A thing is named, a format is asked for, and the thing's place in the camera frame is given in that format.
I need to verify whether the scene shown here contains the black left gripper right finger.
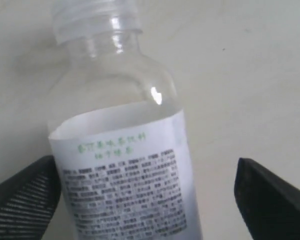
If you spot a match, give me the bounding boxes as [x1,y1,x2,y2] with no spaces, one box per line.
[234,158,300,240]

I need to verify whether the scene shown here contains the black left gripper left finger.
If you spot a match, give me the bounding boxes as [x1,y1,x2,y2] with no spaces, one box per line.
[0,155,62,240]

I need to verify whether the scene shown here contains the clear bottle white text label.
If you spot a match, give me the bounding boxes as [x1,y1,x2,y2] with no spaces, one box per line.
[48,0,203,240]

